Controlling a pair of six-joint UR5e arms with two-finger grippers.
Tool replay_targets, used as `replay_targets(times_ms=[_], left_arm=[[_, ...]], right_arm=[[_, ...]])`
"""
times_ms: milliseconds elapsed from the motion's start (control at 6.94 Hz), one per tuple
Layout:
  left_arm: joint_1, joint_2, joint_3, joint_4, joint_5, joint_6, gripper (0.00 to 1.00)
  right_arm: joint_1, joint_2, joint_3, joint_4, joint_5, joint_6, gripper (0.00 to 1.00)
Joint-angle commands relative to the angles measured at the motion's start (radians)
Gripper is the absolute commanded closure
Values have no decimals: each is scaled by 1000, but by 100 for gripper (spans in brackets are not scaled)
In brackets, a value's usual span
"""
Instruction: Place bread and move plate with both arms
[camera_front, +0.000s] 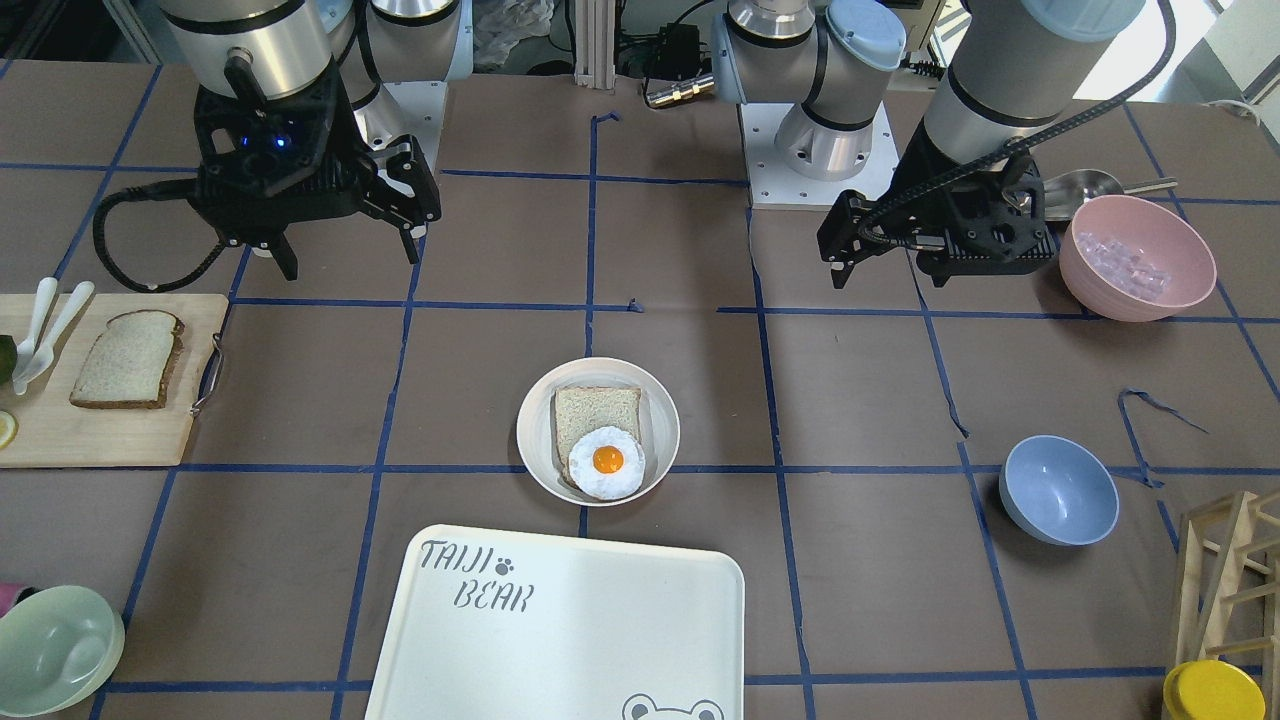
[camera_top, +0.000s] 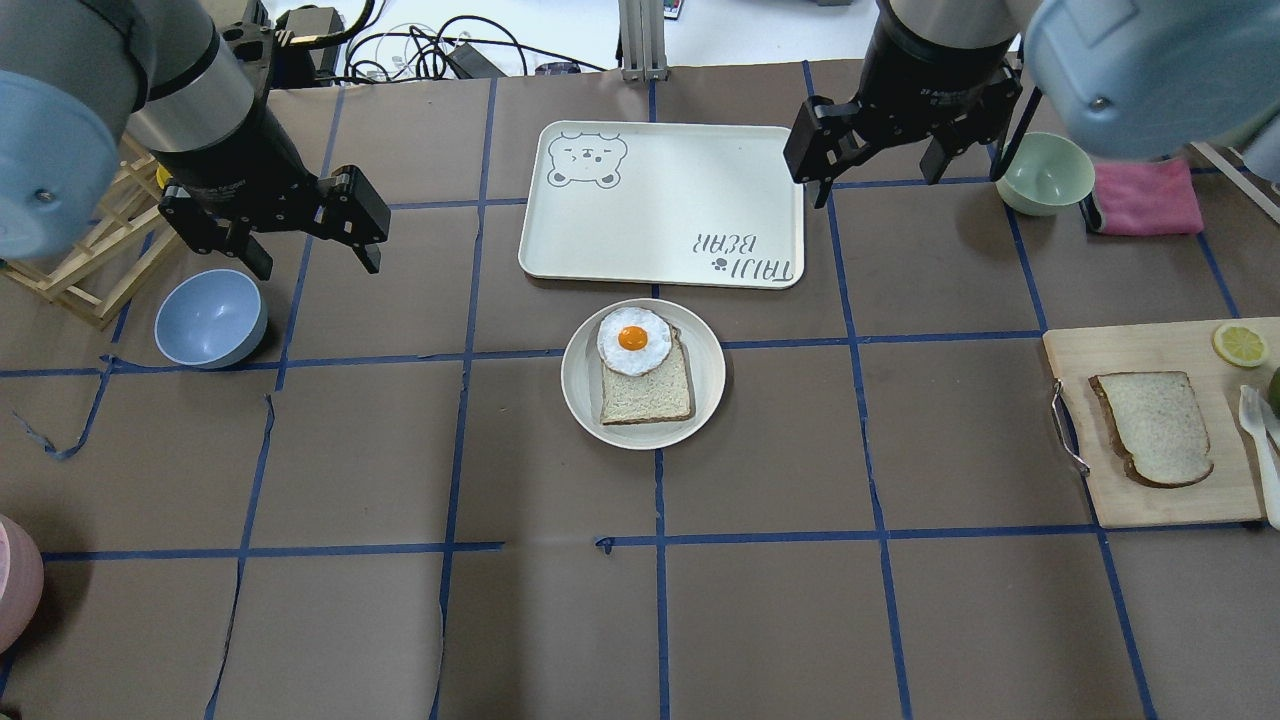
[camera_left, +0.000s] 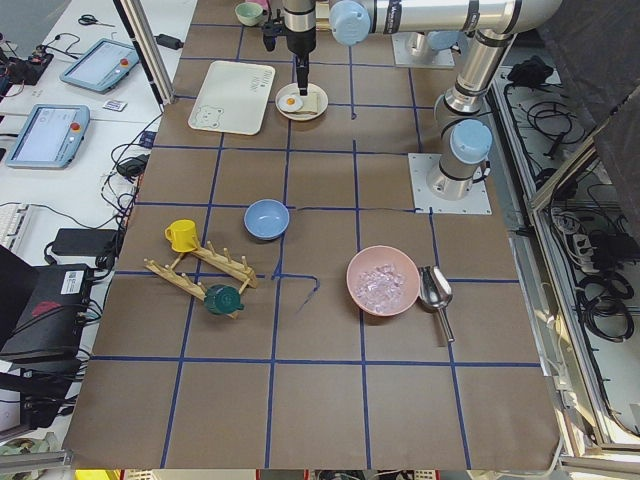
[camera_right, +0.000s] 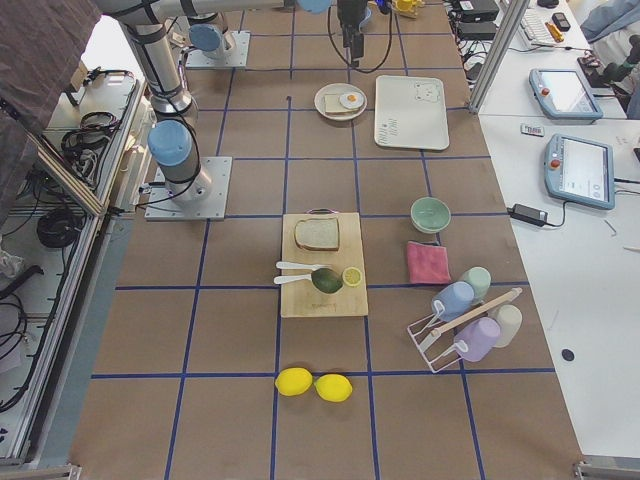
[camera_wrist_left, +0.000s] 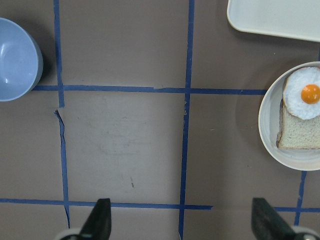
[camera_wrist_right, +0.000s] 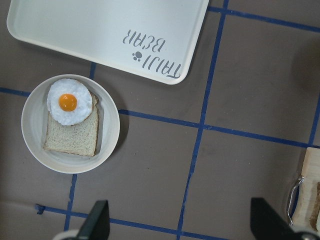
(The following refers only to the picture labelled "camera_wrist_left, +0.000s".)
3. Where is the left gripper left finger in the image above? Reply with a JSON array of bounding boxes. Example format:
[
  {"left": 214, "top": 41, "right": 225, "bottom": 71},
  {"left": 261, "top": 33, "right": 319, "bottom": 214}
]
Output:
[{"left": 78, "top": 198, "right": 112, "bottom": 240}]

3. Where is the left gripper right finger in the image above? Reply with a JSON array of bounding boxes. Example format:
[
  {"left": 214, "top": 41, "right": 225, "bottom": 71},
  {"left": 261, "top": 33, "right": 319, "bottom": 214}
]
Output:
[{"left": 251, "top": 197, "right": 296, "bottom": 240}]

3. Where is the bottom bread slice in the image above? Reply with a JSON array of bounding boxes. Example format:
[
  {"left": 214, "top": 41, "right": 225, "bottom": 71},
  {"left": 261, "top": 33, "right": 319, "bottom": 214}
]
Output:
[{"left": 276, "top": 101, "right": 320, "bottom": 150}]

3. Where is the white round plate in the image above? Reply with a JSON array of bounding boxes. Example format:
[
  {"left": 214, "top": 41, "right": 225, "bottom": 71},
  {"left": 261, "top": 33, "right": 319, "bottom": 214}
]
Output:
[{"left": 258, "top": 61, "right": 320, "bottom": 171}]

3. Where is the fried egg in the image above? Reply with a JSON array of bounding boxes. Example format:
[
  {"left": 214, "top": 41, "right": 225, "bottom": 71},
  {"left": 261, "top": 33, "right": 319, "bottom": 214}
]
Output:
[{"left": 282, "top": 67, "right": 320, "bottom": 120}]

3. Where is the blue bowl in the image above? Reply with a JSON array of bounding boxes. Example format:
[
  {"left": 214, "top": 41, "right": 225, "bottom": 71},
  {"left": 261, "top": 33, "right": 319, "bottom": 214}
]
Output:
[{"left": 0, "top": 18, "right": 44, "bottom": 102}]

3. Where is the white bear tray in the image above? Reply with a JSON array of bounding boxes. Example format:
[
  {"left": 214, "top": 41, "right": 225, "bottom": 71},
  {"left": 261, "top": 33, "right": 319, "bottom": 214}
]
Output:
[{"left": 226, "top": 0, "right": 320, "bottom": 43}]

